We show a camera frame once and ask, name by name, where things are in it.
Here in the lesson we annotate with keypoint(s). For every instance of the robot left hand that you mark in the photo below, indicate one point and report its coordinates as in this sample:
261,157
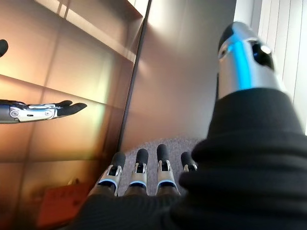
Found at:
28,113

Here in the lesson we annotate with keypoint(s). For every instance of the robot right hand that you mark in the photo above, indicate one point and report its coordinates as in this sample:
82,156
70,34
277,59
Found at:
239,179

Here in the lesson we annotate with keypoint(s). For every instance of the white window curtain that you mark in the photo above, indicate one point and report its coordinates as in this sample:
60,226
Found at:
285,28

